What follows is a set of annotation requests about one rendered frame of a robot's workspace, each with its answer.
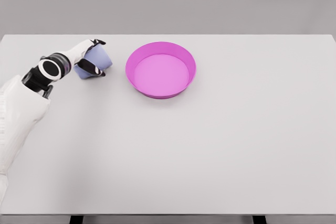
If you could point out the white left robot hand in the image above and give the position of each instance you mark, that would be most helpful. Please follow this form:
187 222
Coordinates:
81 51

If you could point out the pale blue cup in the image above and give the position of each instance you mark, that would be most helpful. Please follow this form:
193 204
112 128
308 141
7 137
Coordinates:
98 57

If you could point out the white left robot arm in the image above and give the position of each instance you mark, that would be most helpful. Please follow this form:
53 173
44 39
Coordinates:
18 108

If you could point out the pink round plate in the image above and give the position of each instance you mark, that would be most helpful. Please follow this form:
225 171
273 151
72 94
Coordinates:
160 69

